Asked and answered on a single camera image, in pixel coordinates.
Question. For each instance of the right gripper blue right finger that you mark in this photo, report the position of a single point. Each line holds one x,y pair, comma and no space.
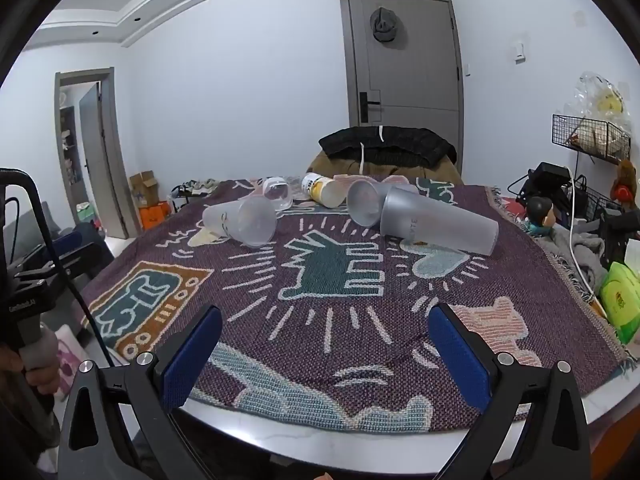
553,443

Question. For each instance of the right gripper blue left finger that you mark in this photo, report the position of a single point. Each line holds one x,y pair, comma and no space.
95,442

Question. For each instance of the frosted plastic cup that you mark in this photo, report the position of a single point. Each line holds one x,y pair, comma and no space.
251,221

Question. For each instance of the large frosted grey cup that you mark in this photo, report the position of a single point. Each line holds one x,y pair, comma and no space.
417,218

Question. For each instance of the frosted cup behind large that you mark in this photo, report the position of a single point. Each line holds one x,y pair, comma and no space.
365,200

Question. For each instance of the white yellow paper cup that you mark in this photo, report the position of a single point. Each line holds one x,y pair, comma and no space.
325,191

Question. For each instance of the left hand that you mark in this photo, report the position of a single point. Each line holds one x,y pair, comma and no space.
46,379

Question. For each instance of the orange shopping bag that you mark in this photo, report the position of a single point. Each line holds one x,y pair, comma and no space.
151,216

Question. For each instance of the brown cardboard box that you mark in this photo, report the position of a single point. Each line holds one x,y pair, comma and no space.
144,189

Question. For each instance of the green wet wipes pack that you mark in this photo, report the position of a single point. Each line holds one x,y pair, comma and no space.
619,295

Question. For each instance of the black haired doll figure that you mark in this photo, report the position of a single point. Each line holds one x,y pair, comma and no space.
540,217

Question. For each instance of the patterned purple woven blanket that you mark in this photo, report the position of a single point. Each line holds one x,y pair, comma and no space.
326,325

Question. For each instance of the brown plush toy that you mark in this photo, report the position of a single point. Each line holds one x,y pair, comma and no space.
624,187

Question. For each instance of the brown chair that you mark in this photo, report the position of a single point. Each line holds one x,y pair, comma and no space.
445,171

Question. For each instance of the black jacket on chair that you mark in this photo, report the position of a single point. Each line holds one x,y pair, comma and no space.
389,145

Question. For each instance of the clear plastic bag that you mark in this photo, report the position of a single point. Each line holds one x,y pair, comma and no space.
596,98

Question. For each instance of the grey entrance door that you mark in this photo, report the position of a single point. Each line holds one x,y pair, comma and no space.
414,81

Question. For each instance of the grey cap on door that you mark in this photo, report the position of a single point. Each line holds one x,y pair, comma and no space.
384,25

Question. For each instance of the black wire wall basket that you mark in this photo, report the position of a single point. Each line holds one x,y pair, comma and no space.
594,137

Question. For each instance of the white light switch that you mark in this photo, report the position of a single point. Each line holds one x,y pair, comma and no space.
519,53

